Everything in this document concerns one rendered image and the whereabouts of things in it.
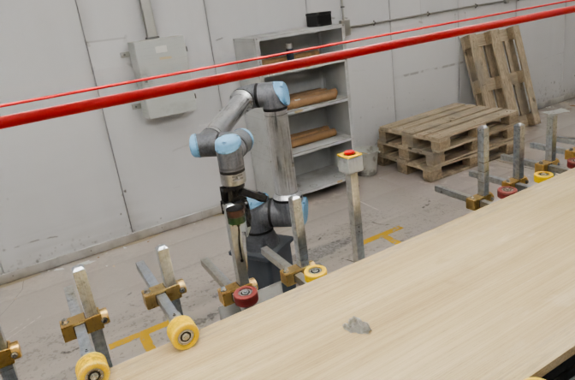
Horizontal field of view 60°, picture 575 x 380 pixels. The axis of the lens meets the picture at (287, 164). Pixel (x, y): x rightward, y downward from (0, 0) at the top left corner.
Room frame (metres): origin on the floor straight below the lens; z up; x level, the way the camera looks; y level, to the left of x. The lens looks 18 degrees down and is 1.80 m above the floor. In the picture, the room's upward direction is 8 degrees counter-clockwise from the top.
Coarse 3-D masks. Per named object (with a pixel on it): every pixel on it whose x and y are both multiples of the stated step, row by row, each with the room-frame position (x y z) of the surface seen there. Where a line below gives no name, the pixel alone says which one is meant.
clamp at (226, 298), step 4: (252, 280) 1.57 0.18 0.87; (228, 284) 1.56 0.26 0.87; (232, 284) 1.56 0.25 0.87; (236, 284) 1.55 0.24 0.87; (248, 284) 1.54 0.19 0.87; (252, 284) 1.56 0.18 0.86; (256, 284) 1.56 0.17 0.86; (220, 288) 1.54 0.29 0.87; (228, 288) 1.53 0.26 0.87; (232, 288) 1.53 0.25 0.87; (236, 288) 1.52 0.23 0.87; (220, 292) 1.52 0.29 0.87; (224, 292) 1.51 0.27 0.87; (228, 292) 1.51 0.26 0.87; (232, 292) 1.51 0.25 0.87; (220, 296) 1.52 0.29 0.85; (224, 296) 1.50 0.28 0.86; (228, 296) 1.51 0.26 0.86; (232, 296) 1.51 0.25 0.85; (220, 300) 1.53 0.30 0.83; (224, 300) 1.50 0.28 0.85; (228, 300) 1.51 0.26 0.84; (232, 300) 1.51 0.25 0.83; (224, 304) 1.50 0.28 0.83; (228, 304) 1.50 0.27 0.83
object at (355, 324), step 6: (354, 318) 1.20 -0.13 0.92; (360, 318) 1.22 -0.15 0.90; (342, 324) 1.20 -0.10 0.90; (348, 324) 1.18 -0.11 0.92; (354, 324) 1.19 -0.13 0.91; (360, 324) 1.18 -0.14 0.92; (366, 324) 1.18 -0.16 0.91; (348, 330) 1.17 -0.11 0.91; (354, 330) 1.17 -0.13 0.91; (360, 330) 1.16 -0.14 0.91; (366, 330) 1.16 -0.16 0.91
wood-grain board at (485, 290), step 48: (528, 192) 1.94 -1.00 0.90; (432, 240) 1.62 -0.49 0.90; (480, 240) 1.58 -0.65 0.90; (528, 240) 1.54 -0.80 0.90; (336, 288) 1.39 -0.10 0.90; (384, 288) 1.36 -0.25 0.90; (432, 288) 1.33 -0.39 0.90; (480, 288) 1.29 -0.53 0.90; (528, 288) 1.26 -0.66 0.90; (240, 336) 1.21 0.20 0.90; (288, 336) 1.19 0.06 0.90; (336, 336) 1.16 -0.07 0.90; (384, 336) 1.13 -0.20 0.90; (432, 336) 1.11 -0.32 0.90; (480, 336) 1.08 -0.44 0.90; (528, 336) 1.06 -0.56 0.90
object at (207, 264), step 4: (200, 260) 1.80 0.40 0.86; (204, 260) 1.78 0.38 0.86; (208, 260) 1.78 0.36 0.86; (204, 264) 1.76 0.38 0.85; (208, 264) 1.74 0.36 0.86; (212, 264) 1.74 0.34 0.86; (204, 268) 1.77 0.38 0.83; (208, 268) 1.72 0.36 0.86; (212, 268) 1.71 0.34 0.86; (216, 268) 1.71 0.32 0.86; (208, 272) 1.73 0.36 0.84; (212, 272) 1.68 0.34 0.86; (216, 272) 1.67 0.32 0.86; (220, 272) 1.67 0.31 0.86; (212, 276) 1.69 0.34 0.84; (216, 276) 1.64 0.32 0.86; (220, 276) 1.64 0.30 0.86; (224, 276) 1.63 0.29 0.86; (216, 280) 1.65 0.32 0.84; (220, 280) 1.61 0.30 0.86; (224, 280) 1.61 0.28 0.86; (228, 280) 1.61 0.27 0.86; (220, 284) 1.62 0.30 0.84; (224, 284) 1.58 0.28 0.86; (240, 308) 1.45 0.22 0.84; (244, 308) 1.42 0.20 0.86
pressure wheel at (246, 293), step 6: (240, 288) 1.46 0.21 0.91; (246, 288) 1.46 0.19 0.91; (252, 288) 1.45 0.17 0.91; (234, 294) 1.43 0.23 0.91; (240, 294) 1.43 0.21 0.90; (246, 294) 1.43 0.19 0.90; (252, 294) 1.41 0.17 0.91; (234, 300) 1.42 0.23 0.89; (240, 300) 1.40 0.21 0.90; (246, 300) 1.40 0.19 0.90; (252, 300) 1.41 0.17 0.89; (240, 306) 1.40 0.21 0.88; (246, 306) 1.40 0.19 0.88
